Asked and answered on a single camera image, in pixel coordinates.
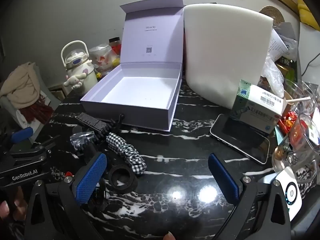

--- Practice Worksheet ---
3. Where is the red knitted cloth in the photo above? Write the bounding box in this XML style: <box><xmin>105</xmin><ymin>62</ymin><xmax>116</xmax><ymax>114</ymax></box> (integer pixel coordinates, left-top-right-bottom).
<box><xmin>24</xmin><ymin>100</ymin><xmax>54</xmax><ymax>128</ymax></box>

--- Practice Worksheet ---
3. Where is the clear bag of snacks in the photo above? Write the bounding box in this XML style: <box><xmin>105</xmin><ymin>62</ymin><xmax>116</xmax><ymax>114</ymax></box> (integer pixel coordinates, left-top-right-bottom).
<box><xmin>89</xmin><ymin>44</ymin><xmax>122</xmax><ymax>77</ymax></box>

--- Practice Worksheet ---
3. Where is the grey chair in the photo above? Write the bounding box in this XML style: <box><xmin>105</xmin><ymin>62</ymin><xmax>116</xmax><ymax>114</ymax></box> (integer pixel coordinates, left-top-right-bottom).
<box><xmin>0</xmin><ymin>67</ymin><xmax>62</xmax><ymax>140</ymax></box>

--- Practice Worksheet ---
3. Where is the clear plastic bag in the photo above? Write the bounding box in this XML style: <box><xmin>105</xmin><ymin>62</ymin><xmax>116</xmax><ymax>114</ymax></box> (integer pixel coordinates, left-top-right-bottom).
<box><xmin>261</xmin><ymin>57</ymin><xmax>285</xmax><ymax>98</ymax></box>

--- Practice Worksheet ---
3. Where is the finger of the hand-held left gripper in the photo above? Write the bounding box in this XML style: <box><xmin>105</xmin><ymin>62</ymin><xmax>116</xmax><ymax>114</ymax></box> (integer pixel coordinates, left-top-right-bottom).
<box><xmin>0</xmin><ymin>127</ymin><xmax>34</xmax><ymax>153</ymax></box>
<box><xmin>9</xmin><ymin>135</ymin><xmax>57</xmax><ymax>160</ymax></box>

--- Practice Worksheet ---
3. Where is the black white checkered scrunchie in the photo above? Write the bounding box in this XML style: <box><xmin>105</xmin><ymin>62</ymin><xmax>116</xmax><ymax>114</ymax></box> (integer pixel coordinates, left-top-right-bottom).
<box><xmin>106</xmin><ymin>133</ymin><xmax>147</xmax><ymax>175</ymax></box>

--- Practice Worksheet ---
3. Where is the white straw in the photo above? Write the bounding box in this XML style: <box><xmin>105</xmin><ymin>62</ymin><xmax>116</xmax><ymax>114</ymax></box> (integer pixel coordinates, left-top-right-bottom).
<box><xmin>285</xmin><ymin>97</ymin><xmax>313</xmax><ymax>104</ymax></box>

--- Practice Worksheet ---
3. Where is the clear hair claw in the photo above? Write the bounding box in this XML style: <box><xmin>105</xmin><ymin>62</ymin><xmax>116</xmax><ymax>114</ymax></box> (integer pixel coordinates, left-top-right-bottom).
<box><xmin>70</xmin><ymin>130</ymin><xmax>97</xmax><ymax>153</ymax></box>

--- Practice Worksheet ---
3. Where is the white foam board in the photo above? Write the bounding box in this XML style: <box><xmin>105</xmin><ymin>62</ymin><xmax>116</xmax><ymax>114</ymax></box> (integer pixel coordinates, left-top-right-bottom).
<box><xmin>183</xmin><ymin>4</ymin><xmax>273</xmax><ymax>110</ymax></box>

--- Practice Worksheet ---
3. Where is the jar with dark lid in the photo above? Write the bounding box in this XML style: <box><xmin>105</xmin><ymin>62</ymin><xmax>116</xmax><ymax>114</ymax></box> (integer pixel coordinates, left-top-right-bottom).
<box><xmin>109</xmin><ymin>37</ymin><xmax>122</xmax><ymax>53</ymax></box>

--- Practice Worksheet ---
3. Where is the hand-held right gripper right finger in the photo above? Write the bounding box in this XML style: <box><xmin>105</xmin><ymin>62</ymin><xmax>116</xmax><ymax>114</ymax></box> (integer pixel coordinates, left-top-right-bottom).
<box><xmin>208</xmin><ymin>153</ymin><xmax>293</xmax><ymax>240</ymax></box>

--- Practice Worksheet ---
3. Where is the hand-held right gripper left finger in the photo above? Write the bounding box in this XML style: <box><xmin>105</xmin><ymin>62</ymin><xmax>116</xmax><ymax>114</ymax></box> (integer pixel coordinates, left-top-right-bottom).
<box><xmin>25</xmin><ymin>152</ymin><xmax>108</xmax><ymax>240</ymax></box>

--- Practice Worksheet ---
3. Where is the clear glass cup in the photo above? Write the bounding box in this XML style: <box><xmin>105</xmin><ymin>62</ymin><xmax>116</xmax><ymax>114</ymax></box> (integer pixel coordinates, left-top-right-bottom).
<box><xmin>291</xmin><ymin>114</ymin><xmax>320</xmax><ymax>153</ymax></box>
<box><xmin>284</xmin><ymin>79</ymin><xmax>317</xmax><ymax>115</ymax></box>

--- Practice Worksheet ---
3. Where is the grey foil pouch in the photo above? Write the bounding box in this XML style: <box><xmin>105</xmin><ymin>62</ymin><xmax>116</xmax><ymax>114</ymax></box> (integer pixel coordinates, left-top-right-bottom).
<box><xmin>275</xmin><ymin>22</ymin><xmax>299</xmax><ymax>60</ymax></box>

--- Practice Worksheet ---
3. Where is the black spiral hair clip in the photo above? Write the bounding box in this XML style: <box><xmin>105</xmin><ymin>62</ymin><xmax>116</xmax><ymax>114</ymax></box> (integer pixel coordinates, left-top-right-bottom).
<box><xmin>94</xmin><ymin>114</ymin><xmax>125</xmax><ymax>143</ymax></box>

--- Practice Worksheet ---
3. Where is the black smartphone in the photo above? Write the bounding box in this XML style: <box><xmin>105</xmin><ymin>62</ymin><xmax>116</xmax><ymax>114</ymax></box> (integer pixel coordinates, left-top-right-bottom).
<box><xmin>209</xmin><ymin>114</ymin><xmax>270</xmax><ymax>165</ymax></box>

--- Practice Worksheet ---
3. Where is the white paper leaflet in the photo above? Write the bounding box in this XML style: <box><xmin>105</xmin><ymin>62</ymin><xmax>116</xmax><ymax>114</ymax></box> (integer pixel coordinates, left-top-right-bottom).
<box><xmin>269</xmin><ymin>27</ymin><xmax>290</xmax><ymax>63</ymax></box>

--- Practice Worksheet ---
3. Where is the beige scarf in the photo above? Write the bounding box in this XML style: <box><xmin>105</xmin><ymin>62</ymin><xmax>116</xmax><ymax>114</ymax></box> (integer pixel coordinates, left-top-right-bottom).
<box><xmin>0</xmin><ymin>64</ymin><xmax>40</xmax><ymax>109</ymax></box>

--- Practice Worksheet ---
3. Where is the black cable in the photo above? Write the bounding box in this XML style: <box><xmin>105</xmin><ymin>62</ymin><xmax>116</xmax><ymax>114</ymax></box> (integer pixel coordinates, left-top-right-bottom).
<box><xmin>301</xmin><ymin>52</ymin><xmax>320</xmax><ymax>77</ymax></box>

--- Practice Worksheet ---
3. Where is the white device with ring light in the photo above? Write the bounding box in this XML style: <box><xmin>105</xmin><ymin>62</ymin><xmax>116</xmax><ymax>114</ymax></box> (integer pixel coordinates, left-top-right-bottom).
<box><xmin>257</xmin><ymin>166</ymin><xmax>303</xmax><ymax>220</ymax></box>

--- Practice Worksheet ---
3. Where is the white kettle-shaped bottle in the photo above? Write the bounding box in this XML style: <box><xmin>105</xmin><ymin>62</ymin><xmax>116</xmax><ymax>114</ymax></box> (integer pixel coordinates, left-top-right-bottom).
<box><xmin>61</xmin><ymin>40</ymin><xmax>98</xmax><ymax>89</ymax></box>

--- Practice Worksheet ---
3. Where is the green white medicine box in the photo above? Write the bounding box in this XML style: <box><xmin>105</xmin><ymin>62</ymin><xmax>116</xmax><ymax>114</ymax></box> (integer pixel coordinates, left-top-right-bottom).
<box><xmin>237</xmin><ymin>79</ymin><xmax>288</xmax><ymax>117</ymax></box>
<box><xmin>230</xmin><ymin>100</ymin><xmax>283</xmax><ymax>134</ymax></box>

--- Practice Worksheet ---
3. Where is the beige cabinet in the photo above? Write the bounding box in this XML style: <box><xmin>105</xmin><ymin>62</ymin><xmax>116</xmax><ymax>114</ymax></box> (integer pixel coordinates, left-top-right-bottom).
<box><xmin>47</xmin><ymin>82</ymin><xmax>67</xmax><ymax>98</ymax></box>

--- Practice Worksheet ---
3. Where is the green packet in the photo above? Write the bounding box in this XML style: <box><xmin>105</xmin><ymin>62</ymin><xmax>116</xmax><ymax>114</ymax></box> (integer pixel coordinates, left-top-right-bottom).
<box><xmin>275</xmin><ymin>62</ymin><xmax>295</xmax><ymax>80</ymax></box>

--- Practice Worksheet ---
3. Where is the person's left hand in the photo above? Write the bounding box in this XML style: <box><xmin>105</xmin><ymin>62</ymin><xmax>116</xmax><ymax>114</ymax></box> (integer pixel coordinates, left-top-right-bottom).
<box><xmin>0</xmin><ymin>187</ymin><xmax>28</xmax><ymax>220</ymax></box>

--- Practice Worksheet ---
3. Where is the black ring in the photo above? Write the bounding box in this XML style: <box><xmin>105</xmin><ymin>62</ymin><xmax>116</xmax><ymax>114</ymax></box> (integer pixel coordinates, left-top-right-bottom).
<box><xmin>109</xmin><ymin>165</ymin><xmax>138</xmax><ymax>193</ymax></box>

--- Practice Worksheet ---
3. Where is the round woven mat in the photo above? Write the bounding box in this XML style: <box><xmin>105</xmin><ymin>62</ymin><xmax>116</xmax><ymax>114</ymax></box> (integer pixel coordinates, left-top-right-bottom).
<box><xmin>259</xmin><ymin>6</ymin><xmax>285</xmax><ymax>27</ymax></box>

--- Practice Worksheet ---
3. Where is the lavender gift box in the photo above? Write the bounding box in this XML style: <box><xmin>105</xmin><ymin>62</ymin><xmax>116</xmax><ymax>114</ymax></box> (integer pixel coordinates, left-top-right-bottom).
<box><xmin>80</xmin><ymin>0</ymin><xmax>184</xmax><ymax>132</ymax></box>

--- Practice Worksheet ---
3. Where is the red snack packet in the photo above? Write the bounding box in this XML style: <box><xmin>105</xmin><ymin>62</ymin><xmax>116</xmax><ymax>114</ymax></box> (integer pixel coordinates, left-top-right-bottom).
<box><xmin>277</xmin><ymin>111</ymin><xmax>300</xmax><ymax>135</ymax></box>

